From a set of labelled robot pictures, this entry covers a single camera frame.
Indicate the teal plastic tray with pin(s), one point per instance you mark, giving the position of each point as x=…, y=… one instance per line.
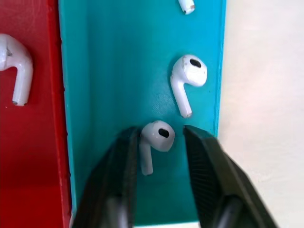
x=123, y=71

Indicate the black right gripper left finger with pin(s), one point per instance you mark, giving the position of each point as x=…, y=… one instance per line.
x=111, y=175

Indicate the red plastic tray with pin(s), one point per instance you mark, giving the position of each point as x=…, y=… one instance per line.
x=35, y=147

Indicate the white earbud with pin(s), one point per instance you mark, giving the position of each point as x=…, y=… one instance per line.
x=190, y=76
x=156, y=140
x=17, y=64
x=187, y=5

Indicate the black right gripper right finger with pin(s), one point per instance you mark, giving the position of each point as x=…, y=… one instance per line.
x=221, y=175

